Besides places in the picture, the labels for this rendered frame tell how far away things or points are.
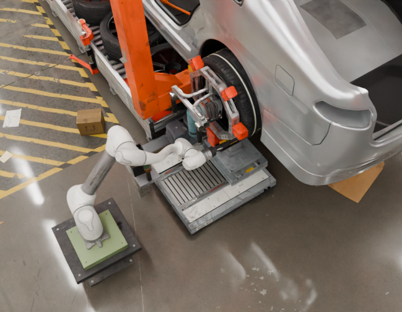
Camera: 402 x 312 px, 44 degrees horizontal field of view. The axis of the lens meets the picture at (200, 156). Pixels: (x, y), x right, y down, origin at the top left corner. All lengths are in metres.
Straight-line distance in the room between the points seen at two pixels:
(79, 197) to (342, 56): 2.15
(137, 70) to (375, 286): 2.31
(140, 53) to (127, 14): 0.35
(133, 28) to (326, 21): 1.50
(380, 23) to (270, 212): 1.70
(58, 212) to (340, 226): 2.28
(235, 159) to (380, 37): 1.45
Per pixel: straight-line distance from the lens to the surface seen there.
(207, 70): 3.45
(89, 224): 3.43
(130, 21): 3.35
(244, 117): 3.37
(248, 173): 4.05
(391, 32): 4.16
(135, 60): 3.54
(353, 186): 4.28
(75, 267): 3.64
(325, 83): 2.66
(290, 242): 3.93
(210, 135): 3.82
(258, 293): 3.74
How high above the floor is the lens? 3.48
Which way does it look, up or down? 53 degrees down
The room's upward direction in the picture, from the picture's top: 4 degrees counter-clockwise
